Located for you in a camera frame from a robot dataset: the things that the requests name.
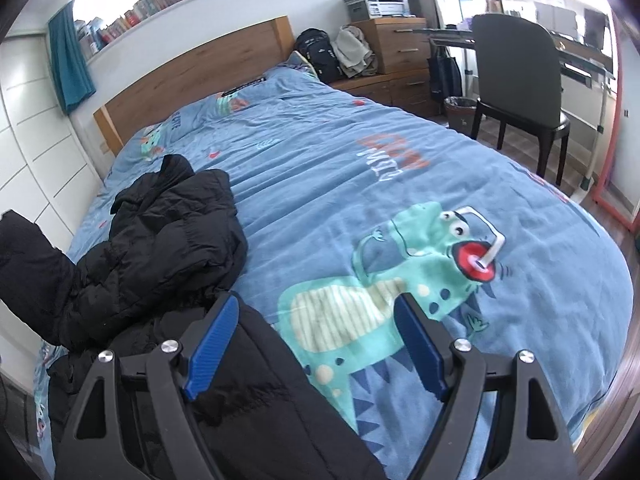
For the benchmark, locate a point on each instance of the white printer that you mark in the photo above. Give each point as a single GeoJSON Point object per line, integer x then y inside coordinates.
{"type": "Point", "coordinates": [363, 10]}

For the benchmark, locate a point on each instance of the teal left curtain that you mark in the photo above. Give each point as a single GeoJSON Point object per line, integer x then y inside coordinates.
{"type": "Point", "coordinates": [72, 81]}

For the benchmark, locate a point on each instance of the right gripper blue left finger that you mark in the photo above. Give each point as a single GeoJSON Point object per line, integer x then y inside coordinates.
{"type": "Point", "coordinates": [205, 354]}

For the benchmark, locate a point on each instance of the wooden headboard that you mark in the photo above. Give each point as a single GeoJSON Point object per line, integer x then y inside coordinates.
{"type": "Point", "coordinates": [219, 65]}

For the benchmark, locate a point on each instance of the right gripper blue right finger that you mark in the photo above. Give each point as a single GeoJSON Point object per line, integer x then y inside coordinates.
{"type": "Point", "coordinates": [528, 438]}

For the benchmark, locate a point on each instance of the dark hanging bag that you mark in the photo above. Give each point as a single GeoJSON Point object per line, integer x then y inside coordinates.
{"type": "Point", "coordinates": [445, 75]}

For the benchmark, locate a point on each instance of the white desk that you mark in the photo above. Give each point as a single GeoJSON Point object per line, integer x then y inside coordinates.
{"type": "Point", "coordinates": [572, 65]}

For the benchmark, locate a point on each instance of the dark grey chair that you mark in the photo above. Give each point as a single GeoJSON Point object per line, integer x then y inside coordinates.
{"type": "Point", "coordinates": [519, 78]}

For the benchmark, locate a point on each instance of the black puffer jacket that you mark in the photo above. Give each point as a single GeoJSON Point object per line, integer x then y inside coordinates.
{"type": "Point", "coordinates": [174, 248]}

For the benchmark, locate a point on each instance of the blue dinosaur print duvet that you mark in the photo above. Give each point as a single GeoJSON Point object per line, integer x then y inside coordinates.
{"type": "Point", "coordinates": [346, 203]}

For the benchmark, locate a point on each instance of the waste bin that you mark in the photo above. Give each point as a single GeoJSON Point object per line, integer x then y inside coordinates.
{"type": "Point", "coordinates": [460, 113]}

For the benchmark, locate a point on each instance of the beige bag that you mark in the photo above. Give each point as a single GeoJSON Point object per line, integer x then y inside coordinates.
{"type": "Point", "coordinates": [354, 53]}

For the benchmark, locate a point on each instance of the black backpack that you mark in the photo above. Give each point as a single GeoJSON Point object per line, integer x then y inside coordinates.
{"type": "Point", "coordinates": [315, 45]}

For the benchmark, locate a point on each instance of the white sliding wardrobe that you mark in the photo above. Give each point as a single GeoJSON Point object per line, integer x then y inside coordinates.
{"type": "Point", "coordinates": [46, 175]}

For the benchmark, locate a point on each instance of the wooden drawer dresser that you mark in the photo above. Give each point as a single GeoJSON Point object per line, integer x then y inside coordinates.
{"type": "Point", "coordinates": [403, 78]}

